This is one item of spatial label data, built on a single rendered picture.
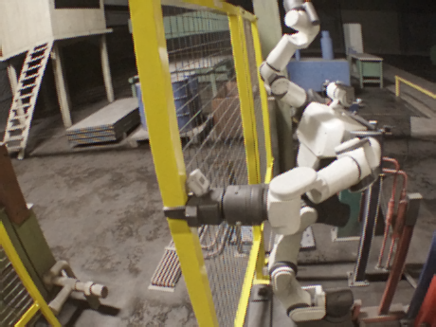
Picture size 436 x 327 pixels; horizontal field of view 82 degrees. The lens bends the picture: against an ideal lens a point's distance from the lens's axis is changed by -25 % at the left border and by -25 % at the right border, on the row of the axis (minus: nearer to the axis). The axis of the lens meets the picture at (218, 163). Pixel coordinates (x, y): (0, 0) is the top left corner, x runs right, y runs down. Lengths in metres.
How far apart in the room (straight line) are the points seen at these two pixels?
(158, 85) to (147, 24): 0.13
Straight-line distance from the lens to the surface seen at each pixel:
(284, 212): 0.66
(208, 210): 0.67
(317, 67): 7.59
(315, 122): 1.21
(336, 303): 1.81
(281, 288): 1.58
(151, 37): 0.61
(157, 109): 0.63
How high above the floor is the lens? 1.69
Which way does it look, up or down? 23 degrees down
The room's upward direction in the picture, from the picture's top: 8 degrees counter-clockwise
